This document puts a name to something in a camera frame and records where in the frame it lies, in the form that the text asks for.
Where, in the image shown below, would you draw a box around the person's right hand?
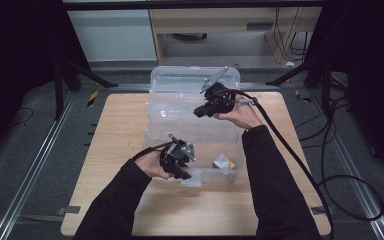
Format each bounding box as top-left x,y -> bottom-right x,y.
213,94 -> 264,131

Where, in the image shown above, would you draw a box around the clear plastic storage box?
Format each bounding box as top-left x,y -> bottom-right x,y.
144,65 -> 245,188

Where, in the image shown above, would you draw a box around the black cables under desk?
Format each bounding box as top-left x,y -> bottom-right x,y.
273,7 -> 315,63

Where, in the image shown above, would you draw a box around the black metal stand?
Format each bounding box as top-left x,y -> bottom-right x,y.
53,59 -> 120,122
265,59 -> 335,118

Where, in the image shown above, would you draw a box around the grey floor tape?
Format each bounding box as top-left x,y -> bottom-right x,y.
311,205 -> 328,216
57,205 -> 82,216

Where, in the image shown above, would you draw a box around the thin black floor cable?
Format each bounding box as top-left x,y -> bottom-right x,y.
10,106 -> 35,128

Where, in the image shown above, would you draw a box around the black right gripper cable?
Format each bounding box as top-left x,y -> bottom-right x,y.
224,88 -> 384,240

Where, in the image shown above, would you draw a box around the white cabinet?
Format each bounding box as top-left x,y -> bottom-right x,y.
67,9 -> 158,63

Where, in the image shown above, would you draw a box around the yellow black floor tape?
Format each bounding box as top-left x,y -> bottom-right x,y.
86,90 -> 100,108
293,89 -> 313,104

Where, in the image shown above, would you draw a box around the black floor cable bundle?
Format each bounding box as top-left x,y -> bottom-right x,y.
294,94 -> 352,175

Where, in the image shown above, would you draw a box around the person's left hand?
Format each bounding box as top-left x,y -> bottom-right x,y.
134,149 -> 175,180

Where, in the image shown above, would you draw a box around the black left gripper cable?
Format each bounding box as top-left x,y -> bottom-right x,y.
131,140 -> 175,162

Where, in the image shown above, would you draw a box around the small white yellow carton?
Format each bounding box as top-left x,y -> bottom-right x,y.
212,153 -> 236,171

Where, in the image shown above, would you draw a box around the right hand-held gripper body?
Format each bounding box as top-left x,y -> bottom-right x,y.
199,67 -> 237,116

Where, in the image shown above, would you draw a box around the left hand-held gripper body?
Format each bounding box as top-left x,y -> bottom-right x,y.
159,134 -> 197,174

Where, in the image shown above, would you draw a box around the metal floor rail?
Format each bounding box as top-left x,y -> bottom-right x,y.
0,91 -> 78,240
308,89 -> 384,240

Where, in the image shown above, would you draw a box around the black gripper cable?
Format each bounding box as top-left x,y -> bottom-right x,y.
131,140 -> 175,162
224,88 -> 384,240

